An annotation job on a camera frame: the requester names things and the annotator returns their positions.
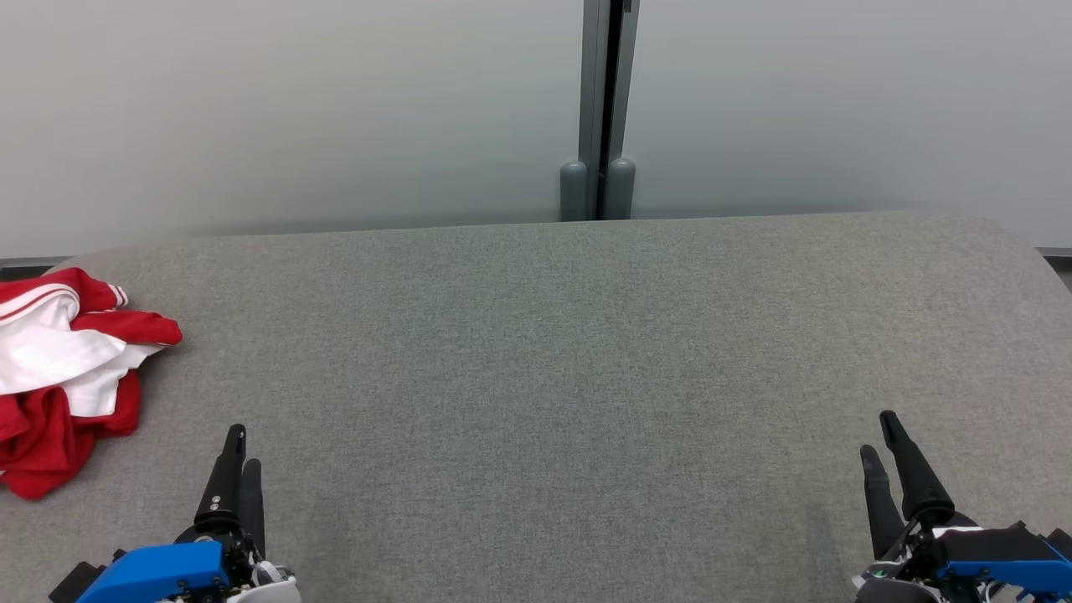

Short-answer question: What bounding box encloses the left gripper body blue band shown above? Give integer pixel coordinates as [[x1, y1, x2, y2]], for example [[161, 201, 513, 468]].
[[75, 518, 269, 603]]

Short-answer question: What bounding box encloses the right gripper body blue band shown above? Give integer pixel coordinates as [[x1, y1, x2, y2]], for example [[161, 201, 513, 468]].
[[871, 502, 1072, 600]]

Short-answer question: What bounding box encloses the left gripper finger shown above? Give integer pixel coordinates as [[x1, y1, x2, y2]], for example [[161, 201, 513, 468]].
[[240, 458, 267, 560], [194, 424, 249, 530]]

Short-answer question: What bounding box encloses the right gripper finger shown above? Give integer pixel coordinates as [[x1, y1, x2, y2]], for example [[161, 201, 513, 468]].
[[879, 410, 956, 527], [860, 445, 907, 560]]

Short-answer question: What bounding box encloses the red shorts white stripe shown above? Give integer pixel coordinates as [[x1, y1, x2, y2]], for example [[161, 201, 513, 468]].
[[0, 368, 142, 502]]

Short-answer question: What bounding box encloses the red white basketball jersey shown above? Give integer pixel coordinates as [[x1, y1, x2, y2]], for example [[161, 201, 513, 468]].
[[0, 266, 183, 420]]

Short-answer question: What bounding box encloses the grey cylinder partition foot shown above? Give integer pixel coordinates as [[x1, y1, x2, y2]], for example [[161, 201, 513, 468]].
[[559, 161, 589, 222], [605, 157, 637, 220]]

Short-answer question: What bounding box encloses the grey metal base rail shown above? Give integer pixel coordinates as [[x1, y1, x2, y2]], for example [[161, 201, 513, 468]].
[[0, 255, 75, 281]]

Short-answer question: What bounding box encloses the grey partition frame post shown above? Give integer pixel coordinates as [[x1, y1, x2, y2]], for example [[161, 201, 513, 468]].
[[578, 0, 642, 220]]

